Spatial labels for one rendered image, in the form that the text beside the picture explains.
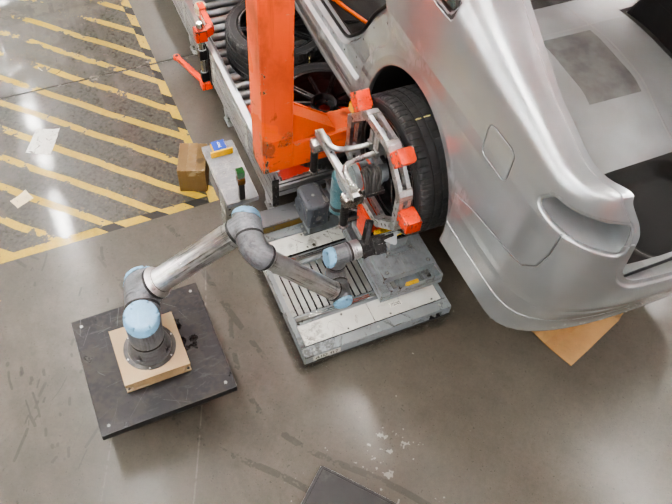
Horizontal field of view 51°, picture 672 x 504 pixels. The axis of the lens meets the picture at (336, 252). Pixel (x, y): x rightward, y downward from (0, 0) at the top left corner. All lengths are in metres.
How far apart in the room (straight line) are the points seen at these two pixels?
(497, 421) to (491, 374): 0.25
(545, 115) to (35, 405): 2.63
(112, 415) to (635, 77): 2.87
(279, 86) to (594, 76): 1.50
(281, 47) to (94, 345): 1.57
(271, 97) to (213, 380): 1.29
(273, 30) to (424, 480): 2.09
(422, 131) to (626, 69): 1.22
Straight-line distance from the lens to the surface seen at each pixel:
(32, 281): 4.10
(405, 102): 3.10
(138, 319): 3.07
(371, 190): 2.98
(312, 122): 3.54
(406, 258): 3.73
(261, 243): 2.83
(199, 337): 3.37
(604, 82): 3.70
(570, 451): 3.69
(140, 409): 3.26
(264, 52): 3.13
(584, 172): 2.33
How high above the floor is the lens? 3.23
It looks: 54 degrees down
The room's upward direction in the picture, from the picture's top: 6 degrees clockwise
